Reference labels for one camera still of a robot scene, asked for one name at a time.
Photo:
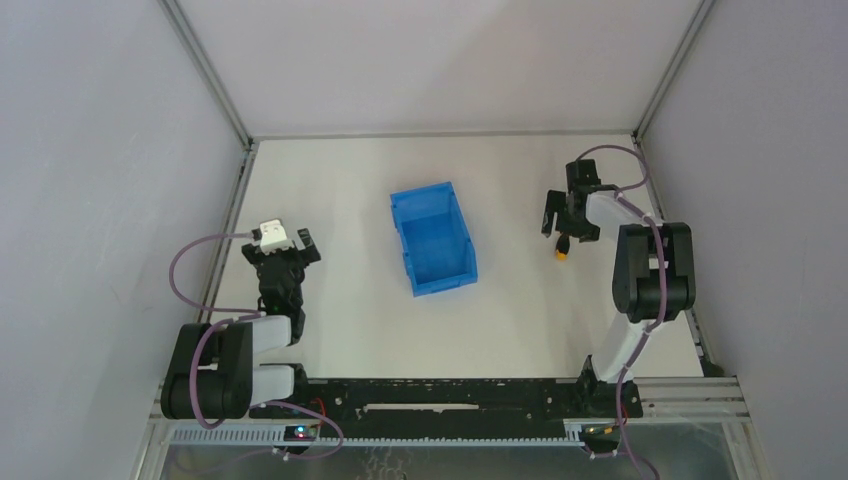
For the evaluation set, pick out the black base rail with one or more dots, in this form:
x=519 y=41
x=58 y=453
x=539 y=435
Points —
x=476 y=408

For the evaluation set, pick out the grey cable duct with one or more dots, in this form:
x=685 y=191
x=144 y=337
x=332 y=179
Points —
x=280 y=435

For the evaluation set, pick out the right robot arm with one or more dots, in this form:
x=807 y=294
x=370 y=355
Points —
x=653 y=277

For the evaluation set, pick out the small electronics board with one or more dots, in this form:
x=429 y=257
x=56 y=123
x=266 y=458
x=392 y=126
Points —
x=301 y=433

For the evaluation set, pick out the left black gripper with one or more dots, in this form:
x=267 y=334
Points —
x=279 y=257

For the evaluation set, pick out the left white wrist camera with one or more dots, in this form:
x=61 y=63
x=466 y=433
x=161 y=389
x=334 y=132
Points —
x=271 y=236

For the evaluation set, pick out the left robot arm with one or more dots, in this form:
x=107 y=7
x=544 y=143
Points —
x=211 y=376

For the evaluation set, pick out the blue plastic bin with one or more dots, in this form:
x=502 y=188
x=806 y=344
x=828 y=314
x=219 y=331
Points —
x=438 y=251

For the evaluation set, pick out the orange black screwdriver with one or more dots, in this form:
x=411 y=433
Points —
x=562 y=246

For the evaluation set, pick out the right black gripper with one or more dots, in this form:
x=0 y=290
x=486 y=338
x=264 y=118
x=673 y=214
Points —
x=569 y=216

